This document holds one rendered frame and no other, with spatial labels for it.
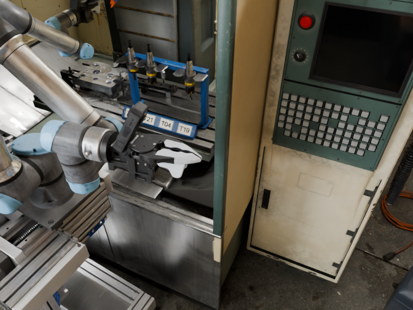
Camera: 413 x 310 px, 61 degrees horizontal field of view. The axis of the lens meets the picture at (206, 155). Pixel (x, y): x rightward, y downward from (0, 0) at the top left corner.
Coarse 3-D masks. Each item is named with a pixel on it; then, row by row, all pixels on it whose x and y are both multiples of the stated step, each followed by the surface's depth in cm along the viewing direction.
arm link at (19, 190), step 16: (0, 144) 89; (0, 160) 90; (16, 160) 97; (0, 176) 92; (16, 176) 95; (32, 176) 101; (0, 192) 93; (16, 192) 96; (32, 192) 103; (0, 208) 96; (16, 208) 97
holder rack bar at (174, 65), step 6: (126, 54) 185; (138, 54) 185; (138, 60) 184; (156, 60) 180; (162, 60) 180; (168, 60) 180; (168, 66) 178; (174, 66) 177; (180, 66) 175; (198, 66) 175; (198, 72) 172; (204, 72) 171
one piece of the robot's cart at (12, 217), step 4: (16, 212) 126; (20, 212) 126; (8, 216) 125; (12, 216) 125; (16, 216) 125; (12, 220) 123; (4, 224) 122; (8, 224) 122; (0, 228) 121; (4, 228) 121
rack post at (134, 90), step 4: (128, 72) 192; (128, 76) 194; (132, 76) 193; (136, 76) 196; (132, 80) 194; (136, 80) 197; (132, 84) 197; (136, 84) 199; (132, 88) 198; (136, 88) 200; (132, 92) 200; (136, 92) 201; (132, 96) 202; (136, 96) 202; (136, 100) 203; (140, 100) 207; (144, 100) 210; (132, 104) 207
